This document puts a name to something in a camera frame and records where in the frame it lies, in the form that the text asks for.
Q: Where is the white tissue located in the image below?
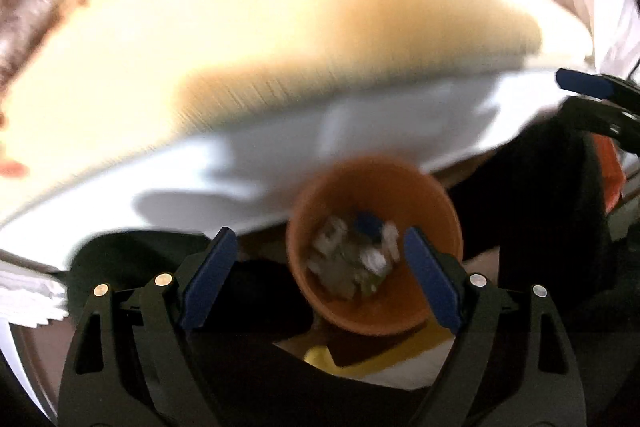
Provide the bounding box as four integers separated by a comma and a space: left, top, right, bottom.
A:
306, 212, 401, 300

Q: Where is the orange plastic trash bin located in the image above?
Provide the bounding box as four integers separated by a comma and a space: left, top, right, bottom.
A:
286, 156, 463, 336

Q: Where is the floral plush bed blanket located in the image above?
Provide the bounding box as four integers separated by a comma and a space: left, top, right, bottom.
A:
0, 0, 597, 228

